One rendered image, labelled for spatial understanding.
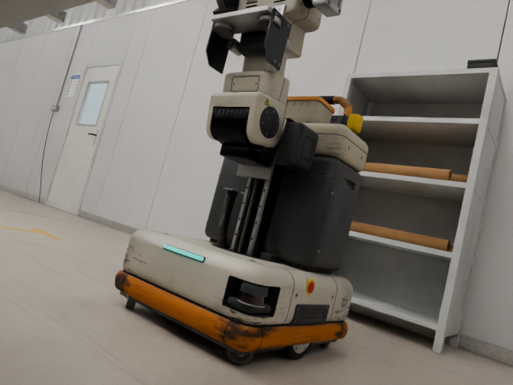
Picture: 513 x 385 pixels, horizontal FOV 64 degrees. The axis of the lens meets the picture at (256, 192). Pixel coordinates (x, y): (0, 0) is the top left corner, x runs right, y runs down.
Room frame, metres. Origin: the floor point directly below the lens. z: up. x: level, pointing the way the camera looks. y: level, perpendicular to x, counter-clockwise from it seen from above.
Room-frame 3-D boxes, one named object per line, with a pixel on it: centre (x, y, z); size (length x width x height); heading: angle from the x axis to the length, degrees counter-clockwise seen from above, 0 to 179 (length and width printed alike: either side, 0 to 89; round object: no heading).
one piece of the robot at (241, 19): (1.31, 0.15, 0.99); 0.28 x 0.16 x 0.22; 52
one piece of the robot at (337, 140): (1.61, -0.09, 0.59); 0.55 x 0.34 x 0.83; 52
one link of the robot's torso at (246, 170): (1.37, 0.03, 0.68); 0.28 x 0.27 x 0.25; 52
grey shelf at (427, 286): (2.56, -0.89, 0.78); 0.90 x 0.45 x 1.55; 52
